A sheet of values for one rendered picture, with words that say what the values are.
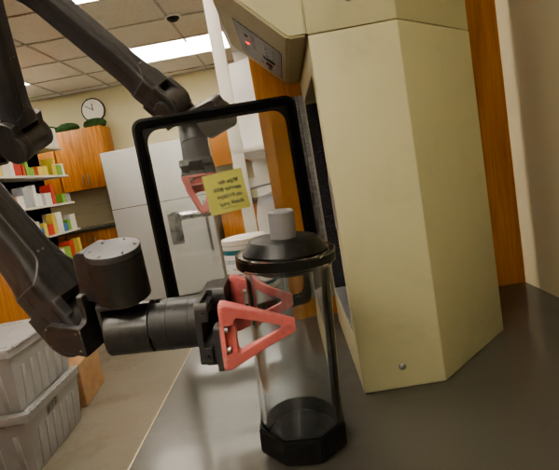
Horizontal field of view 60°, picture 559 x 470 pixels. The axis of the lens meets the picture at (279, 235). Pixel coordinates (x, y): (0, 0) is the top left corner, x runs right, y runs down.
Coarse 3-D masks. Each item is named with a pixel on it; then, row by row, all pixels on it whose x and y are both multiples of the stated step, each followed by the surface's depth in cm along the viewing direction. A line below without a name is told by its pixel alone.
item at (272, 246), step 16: (288, 208) 52; (272, 224) 51; (288, 224) 50; (256, 240) 52; (272, 240) 51; (288, 240) 50; (304, 240) 49; (320, 240) 51; (256, 256) 49; (272, 256) 48; (288, 256) 48
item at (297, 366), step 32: (320, 256) 48; (256, 288) 49; (288, 288) 48; (320, 288) 49; (320, 320) 50; (288, 352) 49; (320, 352) 50; (288, 384) 50; (320, 384) 50; (288, 416) 51; (320, 416) 51
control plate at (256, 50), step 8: (240, 24) 68; (240, 32) 73; (248, 32) 69; (240, 40) 79; (248, 40) 75; (256, 40) 71; (248, 48) 81; (256, 48) 77; (272, 48) 69; (256, 56) 83; (272, 56) 74; (280, 56) 70; (264, 64) 86; (272, 64) 81; (280, 64) 76; (280, 72) 82
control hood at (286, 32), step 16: (224, 0) 62; (240, 0) 58; (256, 0) 58; (272, 0) 58; (288, 0) 58; (224, 16) 71; (240, 16) 64; (256, 16) 59; (272, 16) 59; (288, 16) 59; (256, 32) 67; (272, 32) 61; (288, 32) 59; (304, 32) 59; (240, 48) 88; (288, 48) 64; (304, 48) 67; (288, 64) 74; (288, 80) 87
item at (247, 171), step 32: (192, 128) 88; (224, 128) 89; (256, 128) 89; (160, 160) 88; (192, 160) 89; (224, 160) 90; (256, 160) 90; (288, 160) 91; (160, 192) 89; (192, 192) 90; (224, 192) 90; (256, 192) 91; (288, 192) 92; (192, 224) 90; (224, 224) 91; (256, 224) 91; (192, 256) 91; (224, 256) 92; (192, 288) 92
